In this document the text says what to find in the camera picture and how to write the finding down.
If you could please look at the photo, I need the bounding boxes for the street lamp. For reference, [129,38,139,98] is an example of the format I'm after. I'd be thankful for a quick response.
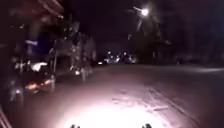
[132,5,151,64]

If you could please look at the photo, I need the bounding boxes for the grey asphalt road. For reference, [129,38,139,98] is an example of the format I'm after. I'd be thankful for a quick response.
[13,63,224,128]

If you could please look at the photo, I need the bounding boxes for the vehicle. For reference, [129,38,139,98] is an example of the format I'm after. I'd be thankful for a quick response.
[18,60,57,95]

